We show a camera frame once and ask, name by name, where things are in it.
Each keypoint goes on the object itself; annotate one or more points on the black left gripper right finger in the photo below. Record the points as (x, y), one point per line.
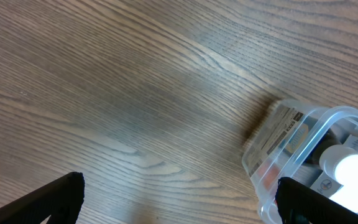
(298, 204)

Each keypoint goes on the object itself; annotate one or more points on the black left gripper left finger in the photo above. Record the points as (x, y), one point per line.
(57, 202)

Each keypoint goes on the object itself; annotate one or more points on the black tube white cap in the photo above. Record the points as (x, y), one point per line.
(336, 155)

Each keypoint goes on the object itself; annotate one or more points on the clear plastic container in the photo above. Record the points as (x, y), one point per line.
(287, 136)

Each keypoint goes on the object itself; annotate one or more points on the orange tube white cap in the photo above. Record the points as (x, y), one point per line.
(266, 192)

